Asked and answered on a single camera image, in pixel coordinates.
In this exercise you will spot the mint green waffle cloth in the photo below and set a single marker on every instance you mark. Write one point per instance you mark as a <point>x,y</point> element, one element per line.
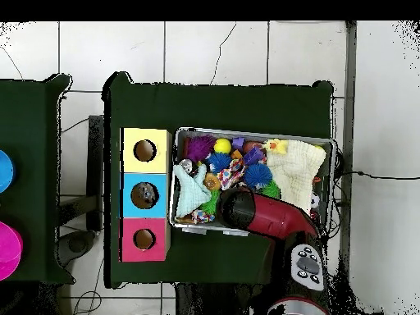
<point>190,193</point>

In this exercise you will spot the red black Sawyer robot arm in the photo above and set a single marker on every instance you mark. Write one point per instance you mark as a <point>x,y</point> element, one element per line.
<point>275,216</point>

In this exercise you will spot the clear mesh bin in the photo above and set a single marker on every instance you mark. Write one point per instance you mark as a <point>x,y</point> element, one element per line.
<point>183,224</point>

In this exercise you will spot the wooden box with three holes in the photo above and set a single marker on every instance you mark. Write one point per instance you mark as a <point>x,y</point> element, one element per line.
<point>146,164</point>

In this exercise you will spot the plush hamburger toy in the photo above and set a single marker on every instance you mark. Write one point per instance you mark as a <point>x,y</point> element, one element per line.
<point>211,182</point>

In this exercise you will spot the blue rubber koosh ball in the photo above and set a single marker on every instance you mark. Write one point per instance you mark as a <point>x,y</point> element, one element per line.
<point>258,175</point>
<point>219,161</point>

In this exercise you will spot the purple spiky ball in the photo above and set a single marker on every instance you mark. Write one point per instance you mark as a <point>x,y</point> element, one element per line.
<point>200,147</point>

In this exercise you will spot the yellow smooth ball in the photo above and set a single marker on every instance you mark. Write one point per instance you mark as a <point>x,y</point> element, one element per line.
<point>222,146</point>

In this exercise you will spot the green rubber koosh ball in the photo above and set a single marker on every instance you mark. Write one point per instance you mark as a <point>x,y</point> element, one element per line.
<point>210,205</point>

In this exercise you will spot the purple plastic building block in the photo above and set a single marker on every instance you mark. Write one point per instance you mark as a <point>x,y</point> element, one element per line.
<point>253,156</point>

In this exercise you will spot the dark green table cloth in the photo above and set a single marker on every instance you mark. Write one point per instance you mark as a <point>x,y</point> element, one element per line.
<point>213,105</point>
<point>29,147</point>

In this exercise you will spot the yellow plush duck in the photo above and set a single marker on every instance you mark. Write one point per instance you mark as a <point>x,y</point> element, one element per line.
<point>277,146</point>

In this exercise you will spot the cream waffle cloth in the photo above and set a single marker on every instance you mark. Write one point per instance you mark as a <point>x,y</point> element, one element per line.
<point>295,174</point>

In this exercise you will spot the blue round disc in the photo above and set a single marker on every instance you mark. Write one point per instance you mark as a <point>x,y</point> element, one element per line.
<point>5,171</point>

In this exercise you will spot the magenta round disc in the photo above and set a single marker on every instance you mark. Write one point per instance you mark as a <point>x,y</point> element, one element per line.
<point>8,251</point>

